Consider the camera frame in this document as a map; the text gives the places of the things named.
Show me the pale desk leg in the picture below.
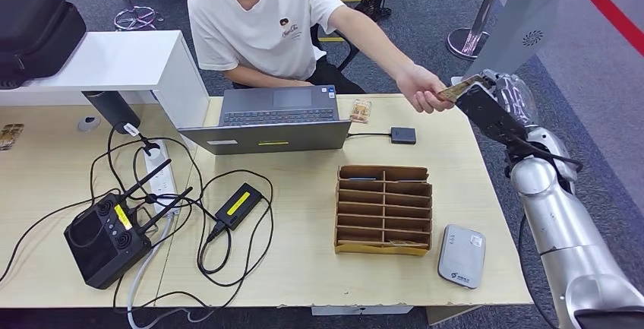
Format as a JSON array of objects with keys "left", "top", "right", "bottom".
[{"left": 426, "top": 305, "right": 481, "bottom": 327}]

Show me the brown cardboard card organizer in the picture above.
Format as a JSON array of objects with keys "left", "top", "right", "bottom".
[{"left": 333, "top": 165, "right": 434, "bottom": 258}]

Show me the black carrying case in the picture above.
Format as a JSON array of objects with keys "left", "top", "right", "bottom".
[{"left": 0, "top": 0, "right": 87, "bottom": 90}]

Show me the grey laptop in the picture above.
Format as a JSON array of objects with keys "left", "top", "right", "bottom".
[{"left": 177, "top": 84, "right": 352, "bottom": 156}]

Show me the black power plug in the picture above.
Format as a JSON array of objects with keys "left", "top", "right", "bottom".
[{"left": 140, "top": 135, "right": 163, "bottom": 160}]

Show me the golden tree picture card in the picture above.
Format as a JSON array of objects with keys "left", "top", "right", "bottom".
[{"left": 436, "top": 74, "right": 487, "bottom": 103}]

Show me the white power strip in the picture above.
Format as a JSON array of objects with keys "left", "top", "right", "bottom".
[{"left": 142, "top": 139, "right": 180, "bottom": 216}]

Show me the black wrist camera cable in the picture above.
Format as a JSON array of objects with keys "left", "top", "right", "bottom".
[{"left": 507, "top": 132, "right": 585, "bottom": 172}]

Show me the white power cable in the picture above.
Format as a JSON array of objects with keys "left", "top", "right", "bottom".
[{"left": 125, "top": 213, "right": 213, "bottom": 329}]

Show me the black cylinder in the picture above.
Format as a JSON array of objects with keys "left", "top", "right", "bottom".
[{"left": 81, "top": 90, "right": 142, "bottom": 135}]

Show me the grey kiosk stand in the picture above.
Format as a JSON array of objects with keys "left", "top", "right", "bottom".
[{"left": 451, "top": 0, "right": 567, "bottom": 86}]

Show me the white desk crossbar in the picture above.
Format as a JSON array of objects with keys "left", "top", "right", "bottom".
[{"left": 311, "top": 305, "right": 415, "bottom": 317}]

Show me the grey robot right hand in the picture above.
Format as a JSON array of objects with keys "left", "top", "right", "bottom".
[{"left": 480, "top": 68, "right": 539, "bottom": 129}]

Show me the black router with antennas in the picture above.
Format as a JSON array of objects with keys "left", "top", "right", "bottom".
[{"left": 63, "top": 158, "right": 194, "bottom": 291}]

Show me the small black card reader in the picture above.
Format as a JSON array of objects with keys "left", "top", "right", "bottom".
[{"left": 390, "top": 126, "right": 418, "bottom": 145}]

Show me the chrome stanchion post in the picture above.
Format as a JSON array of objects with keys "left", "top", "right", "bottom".
[{"left": 445, "top": 0, "right": 514, "bottom": 61}]

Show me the grey white card reader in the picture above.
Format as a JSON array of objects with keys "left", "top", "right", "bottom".
[{"left": 437, "top": 223, "right": 487, "bottom": 290}]

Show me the person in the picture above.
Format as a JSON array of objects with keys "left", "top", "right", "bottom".
[{"left": 187, "top": 0, "right": 456, "bottom": 115}]

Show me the person's left hand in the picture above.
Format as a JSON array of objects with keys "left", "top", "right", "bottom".
[{"left": 396, "top": 64, "right": 456, "bottom": 115}]

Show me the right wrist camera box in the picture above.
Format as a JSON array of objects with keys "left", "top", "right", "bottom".
[{"left": 455, "top": 84, "right": 529, "bottom": 147}]

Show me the white desk shelf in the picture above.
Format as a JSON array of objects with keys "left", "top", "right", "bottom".
[{"left": 0, "top": 30, "right": 211, "bottom": 149}]

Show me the round grey cable grommet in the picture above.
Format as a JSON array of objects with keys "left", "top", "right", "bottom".
[{"left": 77, "top": 115, "right": 101, "bottom": 133}]

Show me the black adapter with yellow label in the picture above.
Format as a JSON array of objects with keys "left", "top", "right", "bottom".
[{"left": 214, "top": 182, "right": 264, "bottom": 231}]

